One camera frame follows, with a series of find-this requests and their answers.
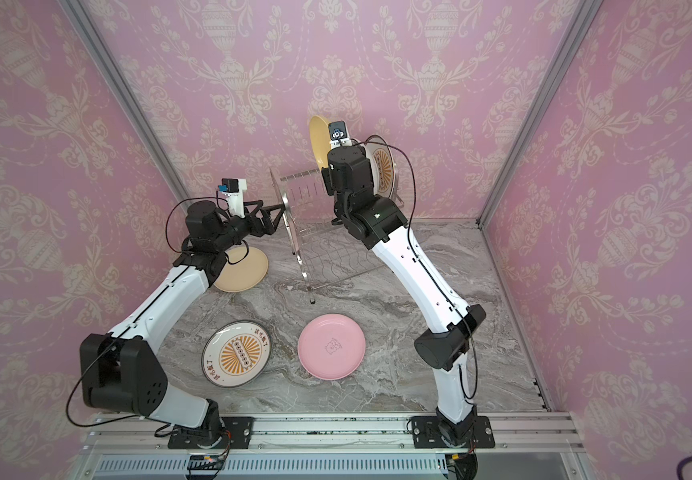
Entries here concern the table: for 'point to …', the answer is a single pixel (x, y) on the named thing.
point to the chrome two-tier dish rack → (324, 251)
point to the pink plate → (331, 346)
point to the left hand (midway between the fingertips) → (274, 205)
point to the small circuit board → (205, 462)
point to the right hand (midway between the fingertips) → (350, 156)
